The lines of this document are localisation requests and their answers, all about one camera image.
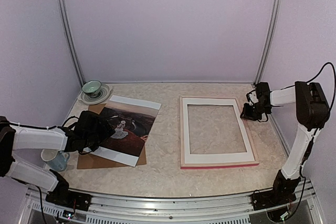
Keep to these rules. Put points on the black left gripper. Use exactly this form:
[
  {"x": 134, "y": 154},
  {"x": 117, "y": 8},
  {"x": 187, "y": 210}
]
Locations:
[{"x": 105, "y": 134}]

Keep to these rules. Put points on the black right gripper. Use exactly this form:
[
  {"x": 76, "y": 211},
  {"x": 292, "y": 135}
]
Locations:
[{"x": 247, "y": 114}]

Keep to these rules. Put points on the dark photo with white figure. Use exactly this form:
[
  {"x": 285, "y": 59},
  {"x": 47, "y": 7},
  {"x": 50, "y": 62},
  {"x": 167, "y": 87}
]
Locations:
[{"x": 128, "y": 132}]

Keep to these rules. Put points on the white mat board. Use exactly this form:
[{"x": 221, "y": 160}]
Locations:
[
  {"x": 131, "y": 129},
  {"x": 216, "y": 130}
]

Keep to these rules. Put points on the pink wooden picture frame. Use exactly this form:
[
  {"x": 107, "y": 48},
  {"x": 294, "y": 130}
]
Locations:
[{"x": 219, "y": 133}]

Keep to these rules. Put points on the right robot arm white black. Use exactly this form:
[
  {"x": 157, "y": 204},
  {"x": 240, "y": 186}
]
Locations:
[{"x": 312, "y": 112}]

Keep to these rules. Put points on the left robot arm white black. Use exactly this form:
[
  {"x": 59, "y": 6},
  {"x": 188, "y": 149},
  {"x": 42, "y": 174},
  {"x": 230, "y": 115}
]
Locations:
[{"x": 15, "y": 136}]

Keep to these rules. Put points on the white and blue mug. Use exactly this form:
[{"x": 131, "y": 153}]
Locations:
[{"x": 56, "y": 160}]

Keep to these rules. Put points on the green ceramic bowl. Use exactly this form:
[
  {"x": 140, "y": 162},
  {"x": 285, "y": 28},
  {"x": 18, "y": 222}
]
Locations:
[{"x": 92, "y": 88}]

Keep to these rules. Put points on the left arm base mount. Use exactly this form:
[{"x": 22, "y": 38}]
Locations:
[{"x": 65, "y": 197}]

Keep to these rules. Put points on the right aluminium corner post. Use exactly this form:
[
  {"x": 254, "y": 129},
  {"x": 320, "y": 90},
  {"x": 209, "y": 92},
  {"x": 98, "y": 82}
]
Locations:
[{"x": 268, "y": 41}]

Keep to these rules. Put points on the aluminium corner post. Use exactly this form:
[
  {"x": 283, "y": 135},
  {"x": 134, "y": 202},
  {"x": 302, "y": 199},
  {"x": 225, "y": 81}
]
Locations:
[
  {"x": 70, "y": 41},
  {"x": 268, "y": 41}
]

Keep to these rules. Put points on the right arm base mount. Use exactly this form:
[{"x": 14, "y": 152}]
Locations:
[{"x": 282, "y": 192}]

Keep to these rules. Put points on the aluminium front rail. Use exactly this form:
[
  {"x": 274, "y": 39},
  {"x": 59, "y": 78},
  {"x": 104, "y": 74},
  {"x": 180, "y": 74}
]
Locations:
[{"x": 107, "y": 208}]

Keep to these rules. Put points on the left aluminium corner post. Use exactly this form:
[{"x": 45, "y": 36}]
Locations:
[{"x": 70, "y": 41}]

